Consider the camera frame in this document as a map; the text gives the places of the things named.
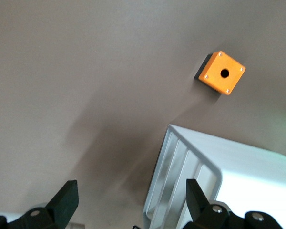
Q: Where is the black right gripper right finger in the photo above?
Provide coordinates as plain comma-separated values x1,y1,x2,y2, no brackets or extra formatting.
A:
181,178,284,229

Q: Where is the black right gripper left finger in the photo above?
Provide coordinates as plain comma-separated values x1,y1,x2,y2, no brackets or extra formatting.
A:
0,180,80,229

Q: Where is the orange button enclosure box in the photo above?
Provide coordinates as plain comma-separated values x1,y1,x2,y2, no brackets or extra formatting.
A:
194,50,246,96

